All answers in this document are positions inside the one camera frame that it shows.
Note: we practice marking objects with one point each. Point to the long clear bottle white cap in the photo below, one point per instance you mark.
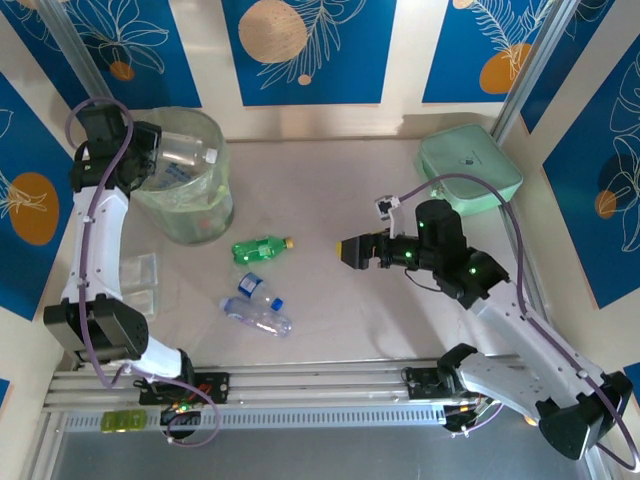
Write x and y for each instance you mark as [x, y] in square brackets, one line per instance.
[185, 149]

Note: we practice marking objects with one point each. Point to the green bottle yellow cap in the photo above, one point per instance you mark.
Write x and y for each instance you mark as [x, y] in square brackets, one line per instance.
[255, 250]

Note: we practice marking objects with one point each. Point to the crushed clear bottle blue label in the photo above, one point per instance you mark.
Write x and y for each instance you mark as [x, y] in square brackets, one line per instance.
[248, 285]

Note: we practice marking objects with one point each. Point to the clear bottle light blue label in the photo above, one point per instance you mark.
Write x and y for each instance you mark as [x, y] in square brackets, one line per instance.
[255, 317]

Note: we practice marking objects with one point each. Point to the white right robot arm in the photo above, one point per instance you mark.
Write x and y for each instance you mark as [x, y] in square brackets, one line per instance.
[520, 325]

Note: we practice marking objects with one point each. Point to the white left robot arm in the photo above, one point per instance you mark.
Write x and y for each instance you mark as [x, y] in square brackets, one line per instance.
[95, 240]

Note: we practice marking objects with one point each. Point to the clear bin with green liner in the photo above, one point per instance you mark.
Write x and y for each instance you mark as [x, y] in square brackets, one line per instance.
[200, 220]
[220, 192]

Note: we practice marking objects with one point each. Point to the mint green zip case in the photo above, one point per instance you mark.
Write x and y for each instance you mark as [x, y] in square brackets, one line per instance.
[465, 155]

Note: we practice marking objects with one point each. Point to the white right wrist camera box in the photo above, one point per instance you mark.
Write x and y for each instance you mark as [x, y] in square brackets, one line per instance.
[387, 207]

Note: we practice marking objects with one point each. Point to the aluminium frame post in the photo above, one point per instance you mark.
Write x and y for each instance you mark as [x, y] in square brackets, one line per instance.
[530, 70]
[70, 45]

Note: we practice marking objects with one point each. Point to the aluminium front frame rail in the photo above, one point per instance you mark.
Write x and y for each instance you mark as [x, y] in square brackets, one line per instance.
[310, 380]

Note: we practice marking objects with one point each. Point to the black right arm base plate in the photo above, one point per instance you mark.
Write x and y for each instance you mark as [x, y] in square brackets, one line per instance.
[420, 384]

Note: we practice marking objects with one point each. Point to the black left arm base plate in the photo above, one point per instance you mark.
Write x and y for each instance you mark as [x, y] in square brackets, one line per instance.
[215, 387]

